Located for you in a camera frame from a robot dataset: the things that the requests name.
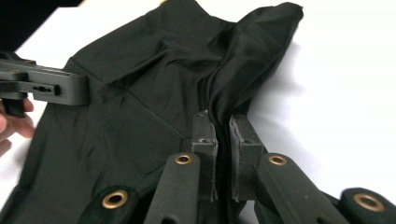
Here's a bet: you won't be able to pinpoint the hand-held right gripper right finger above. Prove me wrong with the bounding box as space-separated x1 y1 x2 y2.
228 114 266 203

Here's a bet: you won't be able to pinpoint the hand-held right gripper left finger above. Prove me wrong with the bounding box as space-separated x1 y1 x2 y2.
191 109 219 203

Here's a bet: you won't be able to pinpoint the black pants with white logo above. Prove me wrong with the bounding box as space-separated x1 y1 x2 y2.
0 0 304 224

